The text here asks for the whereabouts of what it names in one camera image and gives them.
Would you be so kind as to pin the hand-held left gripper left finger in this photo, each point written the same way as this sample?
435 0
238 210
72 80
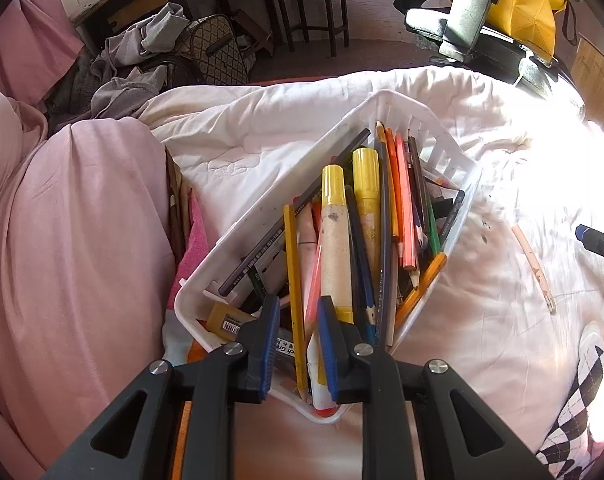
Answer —
269 345

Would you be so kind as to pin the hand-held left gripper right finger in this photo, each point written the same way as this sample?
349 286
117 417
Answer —
329 350

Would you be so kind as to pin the yellow pencil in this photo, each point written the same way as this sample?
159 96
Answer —
293 280

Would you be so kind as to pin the pale pink pencil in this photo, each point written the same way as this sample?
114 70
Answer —
529 260

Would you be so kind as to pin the white yellow marker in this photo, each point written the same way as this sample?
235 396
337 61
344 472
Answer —
334 255

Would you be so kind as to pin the black pencil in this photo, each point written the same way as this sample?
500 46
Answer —
302 205

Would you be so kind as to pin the white slotted plastic basket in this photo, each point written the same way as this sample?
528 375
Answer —
292 175

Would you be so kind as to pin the yellow eraser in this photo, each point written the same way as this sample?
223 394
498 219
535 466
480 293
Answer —
226 322

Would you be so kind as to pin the hot pink cloth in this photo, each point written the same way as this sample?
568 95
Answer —
196 245

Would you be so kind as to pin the white quilt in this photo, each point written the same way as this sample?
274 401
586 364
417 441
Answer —
482 335

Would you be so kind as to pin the brown cardboard piece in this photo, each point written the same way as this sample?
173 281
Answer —
176 210

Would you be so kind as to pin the black white checkered cloth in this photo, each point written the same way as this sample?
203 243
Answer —
577 410

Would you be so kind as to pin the pile of coloured pencils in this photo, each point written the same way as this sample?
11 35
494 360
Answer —
422 200

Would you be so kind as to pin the brown cardboard box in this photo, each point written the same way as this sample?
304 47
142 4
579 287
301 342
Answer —
594 70

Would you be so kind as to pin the yellow capped marker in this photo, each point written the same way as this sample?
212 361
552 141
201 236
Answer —
366 175

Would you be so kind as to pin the yellow bag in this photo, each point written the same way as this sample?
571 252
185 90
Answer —
527 5

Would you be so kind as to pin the black office chair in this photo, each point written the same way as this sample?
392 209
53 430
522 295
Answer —
469 5

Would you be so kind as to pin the grey clothing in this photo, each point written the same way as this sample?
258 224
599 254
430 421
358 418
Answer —
126 95

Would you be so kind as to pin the brown patterned bag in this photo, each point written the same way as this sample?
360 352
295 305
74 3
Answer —
216 55

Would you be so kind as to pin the pink pillow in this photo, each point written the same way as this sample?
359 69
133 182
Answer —
26 45

